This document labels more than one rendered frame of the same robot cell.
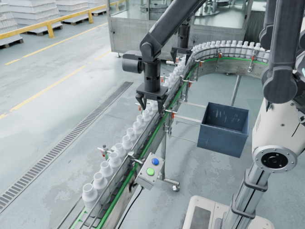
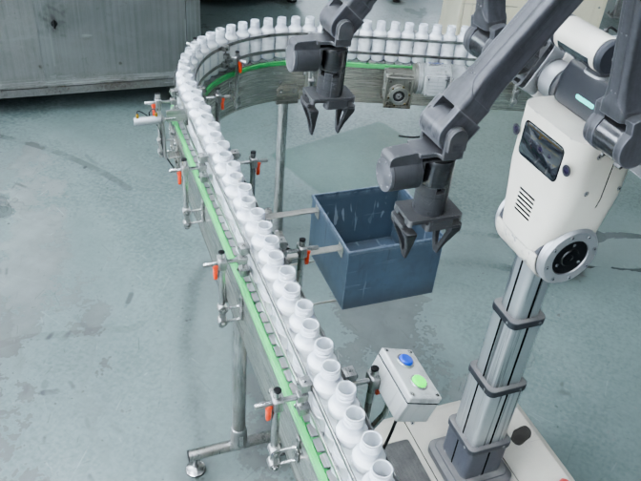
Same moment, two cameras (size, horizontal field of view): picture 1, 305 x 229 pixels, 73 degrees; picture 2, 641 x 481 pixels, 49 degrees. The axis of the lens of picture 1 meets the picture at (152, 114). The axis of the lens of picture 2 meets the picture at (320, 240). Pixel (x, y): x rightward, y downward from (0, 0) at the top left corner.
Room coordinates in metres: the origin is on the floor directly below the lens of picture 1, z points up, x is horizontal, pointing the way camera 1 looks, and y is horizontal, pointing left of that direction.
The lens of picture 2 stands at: (0.06, 0.85, 2.14)
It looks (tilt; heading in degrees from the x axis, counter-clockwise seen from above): 36 degrees down; 315
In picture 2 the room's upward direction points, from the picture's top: 5 degrees clockwise
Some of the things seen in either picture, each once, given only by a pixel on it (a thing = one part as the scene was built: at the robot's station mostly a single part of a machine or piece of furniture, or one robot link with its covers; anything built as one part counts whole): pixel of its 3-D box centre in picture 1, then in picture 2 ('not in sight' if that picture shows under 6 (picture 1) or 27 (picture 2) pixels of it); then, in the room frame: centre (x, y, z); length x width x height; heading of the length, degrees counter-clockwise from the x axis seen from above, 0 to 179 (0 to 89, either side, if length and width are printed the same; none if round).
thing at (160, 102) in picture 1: (156, 102); (432, 231); (0.64, -0.02, 1.44); 0.07 x 0.07 x 0.09; 68
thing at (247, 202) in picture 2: not in sight; (247, 225); (1.23, -0.07, 1.08); 0.06 x 0.06 x 0.17
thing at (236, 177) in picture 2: (167, 90); (236, 200); (1.34, -0.11, 1.08); 0.06 x 0.06 x 0.17
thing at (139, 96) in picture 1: (147, 100); (414, 234); (0.65, 0.02, 1.44); 0.07 x 0.07 x 0.09; 68
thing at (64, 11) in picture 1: (68, 12); not in sight; (8.60, 3.17, 0.33); 1.23 x 1.04 x 0.66; 67
